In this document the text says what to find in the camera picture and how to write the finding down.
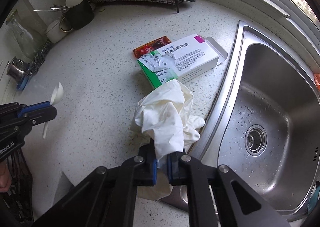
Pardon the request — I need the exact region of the white plastic spoon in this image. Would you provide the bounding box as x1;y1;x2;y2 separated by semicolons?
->
42;82;64;139

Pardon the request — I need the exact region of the person's left hand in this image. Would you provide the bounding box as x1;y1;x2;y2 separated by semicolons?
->
0;161;11;192

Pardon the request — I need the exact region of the blue plastic dish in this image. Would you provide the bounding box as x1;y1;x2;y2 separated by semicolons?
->
16;75;31;91

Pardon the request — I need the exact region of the steel oil pot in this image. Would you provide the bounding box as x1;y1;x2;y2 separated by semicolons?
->
7;57;30;84

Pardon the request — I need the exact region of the glass jar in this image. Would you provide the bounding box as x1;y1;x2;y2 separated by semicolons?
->
6;15;36;59

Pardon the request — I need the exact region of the white lidded sugar jar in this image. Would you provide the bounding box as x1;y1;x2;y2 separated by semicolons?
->
46;19;67;44

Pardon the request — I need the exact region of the stainless steel sink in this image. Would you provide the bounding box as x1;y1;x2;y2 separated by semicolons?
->
189;21;319;222

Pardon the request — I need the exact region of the dark green utensil mug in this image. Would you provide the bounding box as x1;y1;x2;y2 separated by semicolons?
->
60;0;94;33

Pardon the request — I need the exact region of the white green medicine box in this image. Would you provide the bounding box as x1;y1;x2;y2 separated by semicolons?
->
137;34;228;89

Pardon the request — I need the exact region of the red sauce packet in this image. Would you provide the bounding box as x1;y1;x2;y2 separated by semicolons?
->
133;36;171;59

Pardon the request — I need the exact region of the orange sink sponge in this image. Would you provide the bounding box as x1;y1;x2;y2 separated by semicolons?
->
313;74;320;90

